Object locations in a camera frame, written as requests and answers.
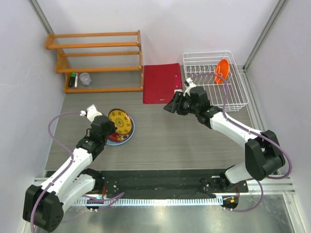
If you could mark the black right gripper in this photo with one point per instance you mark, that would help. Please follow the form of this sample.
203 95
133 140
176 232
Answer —
173 105

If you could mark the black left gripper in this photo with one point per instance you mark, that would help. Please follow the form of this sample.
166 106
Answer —
112 128

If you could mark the dark red floral plate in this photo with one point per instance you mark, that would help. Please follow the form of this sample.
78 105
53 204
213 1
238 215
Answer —
116 137

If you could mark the light blue plate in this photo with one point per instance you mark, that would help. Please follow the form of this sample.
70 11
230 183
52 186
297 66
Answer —
111 143

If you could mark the yellow patterned plate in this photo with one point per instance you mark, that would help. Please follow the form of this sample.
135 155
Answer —
122 121

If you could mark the orange plate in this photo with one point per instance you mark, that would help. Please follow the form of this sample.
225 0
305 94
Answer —
222 69

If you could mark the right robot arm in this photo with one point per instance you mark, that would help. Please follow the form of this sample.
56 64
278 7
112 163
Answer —
262 153

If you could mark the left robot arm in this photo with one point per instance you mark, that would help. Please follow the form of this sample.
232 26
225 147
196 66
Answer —
45 205

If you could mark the orange wooden shelf rack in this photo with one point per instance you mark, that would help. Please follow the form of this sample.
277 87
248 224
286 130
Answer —
97 53

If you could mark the red plastic folder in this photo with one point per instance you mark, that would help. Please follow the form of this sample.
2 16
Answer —
160 82

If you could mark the clear plastic cup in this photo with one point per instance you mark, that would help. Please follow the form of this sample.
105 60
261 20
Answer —
85 78

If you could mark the green marker pen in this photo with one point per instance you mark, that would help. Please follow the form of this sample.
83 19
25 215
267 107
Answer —
72 79

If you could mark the pink marker pen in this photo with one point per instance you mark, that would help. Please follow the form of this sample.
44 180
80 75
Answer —
76 80

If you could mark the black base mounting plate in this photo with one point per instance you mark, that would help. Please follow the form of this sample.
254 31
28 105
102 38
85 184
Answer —
178 184

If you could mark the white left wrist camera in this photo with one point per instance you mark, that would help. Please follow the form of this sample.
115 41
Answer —
90 113

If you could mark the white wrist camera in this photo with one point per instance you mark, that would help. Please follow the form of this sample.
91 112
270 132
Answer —
90 113
189 84

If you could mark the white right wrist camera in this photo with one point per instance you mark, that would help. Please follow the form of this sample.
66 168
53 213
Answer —
189 84

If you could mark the white wire dish rack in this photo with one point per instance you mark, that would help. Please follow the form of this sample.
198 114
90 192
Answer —
201 66

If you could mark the white slotted cable duct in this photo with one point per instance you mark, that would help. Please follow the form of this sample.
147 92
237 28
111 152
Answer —
141 202

